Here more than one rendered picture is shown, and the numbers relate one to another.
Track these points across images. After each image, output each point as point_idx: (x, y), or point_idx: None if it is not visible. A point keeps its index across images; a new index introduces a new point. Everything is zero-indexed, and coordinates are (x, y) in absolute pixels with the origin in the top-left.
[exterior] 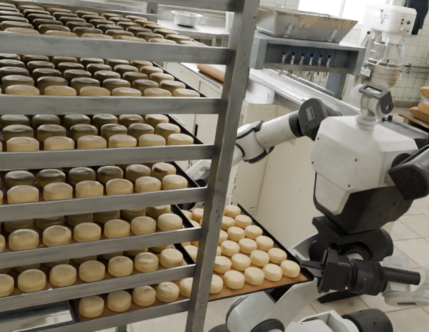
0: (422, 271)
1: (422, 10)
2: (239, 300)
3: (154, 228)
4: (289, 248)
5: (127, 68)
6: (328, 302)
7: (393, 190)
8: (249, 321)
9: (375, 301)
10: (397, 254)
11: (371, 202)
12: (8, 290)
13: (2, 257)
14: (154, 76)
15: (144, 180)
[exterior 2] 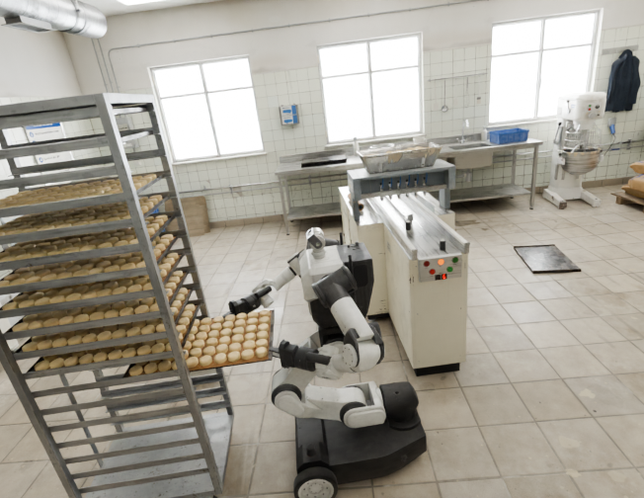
0: (535, 351)
1: (631, 86)
2: (278, 371)
3: (151, 331)
4: (399, 332)
5: None
6: (423, 375)
7: None
8: (275, 384)
9: (467, 376)
10: (518, 336)
11: (321, 307)
12: (87, 362)
13: (71, 347)
14: None
15: (139, 307)
